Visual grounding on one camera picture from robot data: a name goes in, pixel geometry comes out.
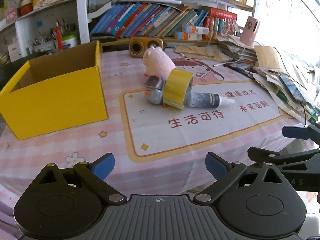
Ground blue white spray bottle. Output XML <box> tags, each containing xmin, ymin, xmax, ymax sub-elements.
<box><xmin>187</xmin><ymin>92</ymin><xmax>235</xmax><ymax>108</ymax></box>

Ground yellow tape roll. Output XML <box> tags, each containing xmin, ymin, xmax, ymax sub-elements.
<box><xmin>162</xmin><ymin>68</ymin><xmax>193</xmax><ymax>109</ymax></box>

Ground grey purple toy truck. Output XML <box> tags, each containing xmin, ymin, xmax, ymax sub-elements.
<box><xmin>144</xmin><ymin>75</ymin><xmax>165</xmax><ymax>105</ymax></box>

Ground pink plush pig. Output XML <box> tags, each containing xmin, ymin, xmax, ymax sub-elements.
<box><xmin>143</xmin><ymin>47</ymin><xmax>176</xmax><ymax>79</ymax></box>

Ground stack of papers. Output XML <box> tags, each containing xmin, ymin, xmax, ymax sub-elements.
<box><xmin>215</xmin><ymin>35</ymin><xmax>319</xmax><ymax>125</ymax></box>

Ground pink checkered tablecloth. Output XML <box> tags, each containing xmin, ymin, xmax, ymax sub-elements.
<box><xmin>0</xmin><ymin>47</ymin><xmax>316</xmax><ymax>210</ymax></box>

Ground yellow cardboard box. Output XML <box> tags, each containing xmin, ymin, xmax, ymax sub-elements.
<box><xmin>1</xmin><ymin>41</ymin><xmax>108</xmax><ymax>140</ymax></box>

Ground pink phone holder cup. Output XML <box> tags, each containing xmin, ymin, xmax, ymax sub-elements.
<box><xmin>240</xmin><ymin>16</ymin><xmax>260</xmax><ymax>47</ymax></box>

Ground wooden retro speaker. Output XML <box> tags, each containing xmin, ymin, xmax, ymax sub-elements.
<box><xmin>129</xmin><ymin>36</ymin><xmax>164</xmax><ymax>58</ymax></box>

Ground green lid white jar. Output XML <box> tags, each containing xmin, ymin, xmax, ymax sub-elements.
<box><xmin>62</xmin><ymin>33</ymin><xmax>77</xmax><ymax>49</ymax></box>

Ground orange white box lower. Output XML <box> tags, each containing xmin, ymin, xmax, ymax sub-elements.
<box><xmin>174</xmin><ymin>31</ymin><xmax>202</xmax><ymax>41</ymax></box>

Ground orange white box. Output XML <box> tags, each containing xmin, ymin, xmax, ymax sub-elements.
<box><xmin>174</xmin><ymin>31</ymin><xmax>202</xmax><ymax>41</ymax></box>
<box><xmin>182</xmin><ymin>25</ymin><xmax>209</xmax><ymax>35</ymax></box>

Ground orange white box upper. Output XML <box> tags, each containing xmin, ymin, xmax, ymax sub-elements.
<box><xmin>182</xmin><ymin>25</ymin><xmax>209</xmax><ymax>35</ymax></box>

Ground red bottle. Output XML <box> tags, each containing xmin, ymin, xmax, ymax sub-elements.
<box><xmin>55</xmin><ymin>22</ymin><xmax>62</xmax><ymax>50</ymax></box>

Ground row of leaning books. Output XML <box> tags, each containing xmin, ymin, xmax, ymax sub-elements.
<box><xmin>89</xmin><ymin>2</ymin><xmax>239</xmax><ymax>40</ymax></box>

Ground white bookshelf unit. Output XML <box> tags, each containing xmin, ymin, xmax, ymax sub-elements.
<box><xmin>1</xmin><ymin>0</ymin><xmax>254</xmax><ymax>56</ymax></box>

